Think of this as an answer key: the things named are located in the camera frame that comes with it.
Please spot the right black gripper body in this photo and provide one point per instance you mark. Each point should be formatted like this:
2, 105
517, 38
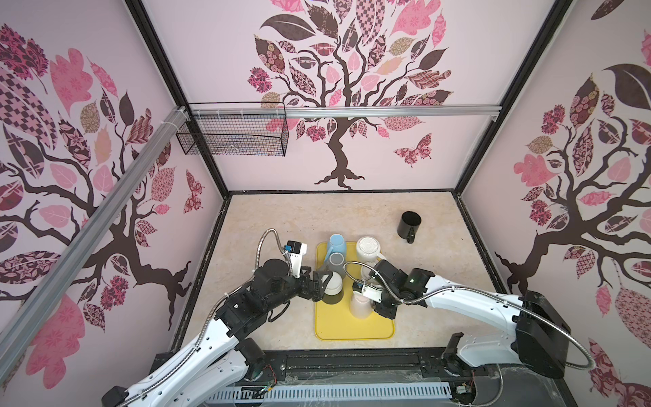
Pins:
385, 308

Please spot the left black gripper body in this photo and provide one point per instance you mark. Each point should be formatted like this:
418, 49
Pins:
304, 290

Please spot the pale pink mug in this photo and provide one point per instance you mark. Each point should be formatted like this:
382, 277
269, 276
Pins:
360, 307

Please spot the black mug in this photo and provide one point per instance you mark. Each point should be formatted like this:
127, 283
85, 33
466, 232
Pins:
408, 226

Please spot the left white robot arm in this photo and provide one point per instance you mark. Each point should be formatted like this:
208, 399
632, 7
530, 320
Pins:
223, 353

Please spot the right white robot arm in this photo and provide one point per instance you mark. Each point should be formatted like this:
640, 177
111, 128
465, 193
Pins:
529, 331

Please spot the dark green white-bottom mug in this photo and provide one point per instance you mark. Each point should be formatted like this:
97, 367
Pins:
333, 288

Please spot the cream white mug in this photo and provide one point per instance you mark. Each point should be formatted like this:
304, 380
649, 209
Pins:
367, 271

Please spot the grey mug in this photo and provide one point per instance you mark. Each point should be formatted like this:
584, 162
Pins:
335, 264

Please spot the white ribbed-bottom mug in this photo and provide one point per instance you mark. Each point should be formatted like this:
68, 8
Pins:
368, 250

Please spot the light blue mug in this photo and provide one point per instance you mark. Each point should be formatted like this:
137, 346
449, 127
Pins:
336, 244

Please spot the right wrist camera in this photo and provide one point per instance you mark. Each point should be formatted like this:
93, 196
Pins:
372, 292

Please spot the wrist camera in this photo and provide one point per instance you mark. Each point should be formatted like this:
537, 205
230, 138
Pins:
372, 292
295, 252

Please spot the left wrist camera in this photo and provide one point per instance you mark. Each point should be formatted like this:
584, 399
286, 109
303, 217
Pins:
295, 252

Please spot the white slotted cable duct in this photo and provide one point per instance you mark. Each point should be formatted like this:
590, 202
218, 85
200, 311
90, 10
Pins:
329, 394

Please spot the black base frame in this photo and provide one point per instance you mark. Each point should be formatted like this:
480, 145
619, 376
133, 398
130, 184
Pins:
508, 385

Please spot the black wire basket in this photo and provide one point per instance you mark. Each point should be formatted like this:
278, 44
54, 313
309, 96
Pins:
236, 128

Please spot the back aluminium rail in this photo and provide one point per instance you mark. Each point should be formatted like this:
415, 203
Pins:
347, 112

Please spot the aluminium rail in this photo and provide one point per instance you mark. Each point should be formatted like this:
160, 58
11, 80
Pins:
27, 322
347, 112

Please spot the left aluminium rail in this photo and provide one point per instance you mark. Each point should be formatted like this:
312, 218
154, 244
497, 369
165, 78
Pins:
27, 322

